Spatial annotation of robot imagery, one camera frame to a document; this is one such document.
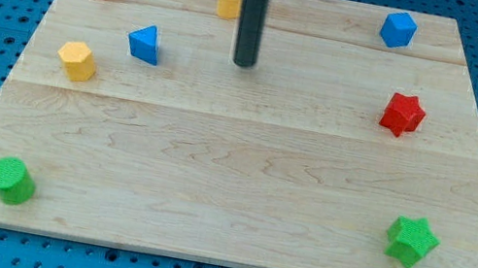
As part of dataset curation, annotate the yellow heart block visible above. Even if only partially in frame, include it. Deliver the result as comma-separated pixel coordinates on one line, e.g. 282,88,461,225
216,0,242,19

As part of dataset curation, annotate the blue triangle block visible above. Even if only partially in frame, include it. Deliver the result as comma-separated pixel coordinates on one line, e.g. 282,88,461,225
128,25,159,66

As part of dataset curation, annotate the wooden board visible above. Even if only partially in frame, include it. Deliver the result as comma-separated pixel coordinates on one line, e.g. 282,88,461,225
0,0,478,268

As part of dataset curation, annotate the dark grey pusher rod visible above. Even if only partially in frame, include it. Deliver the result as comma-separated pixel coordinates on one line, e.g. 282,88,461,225
233,0,269,68

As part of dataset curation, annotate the red star block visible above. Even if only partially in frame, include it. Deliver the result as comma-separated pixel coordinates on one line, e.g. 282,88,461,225
378,93,427,137

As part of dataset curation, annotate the yellow hexagon block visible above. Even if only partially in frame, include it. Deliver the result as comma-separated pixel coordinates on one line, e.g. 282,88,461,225
57,41,96,82

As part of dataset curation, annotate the blue cube block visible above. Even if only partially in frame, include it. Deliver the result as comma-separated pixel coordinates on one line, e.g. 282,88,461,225
379,12,418,48

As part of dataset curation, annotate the green star block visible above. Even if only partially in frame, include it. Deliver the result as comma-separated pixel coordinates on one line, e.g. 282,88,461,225
384,216,441,268

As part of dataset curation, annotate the green cylinder block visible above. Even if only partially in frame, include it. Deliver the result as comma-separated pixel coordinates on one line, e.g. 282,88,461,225
0,156,36,205

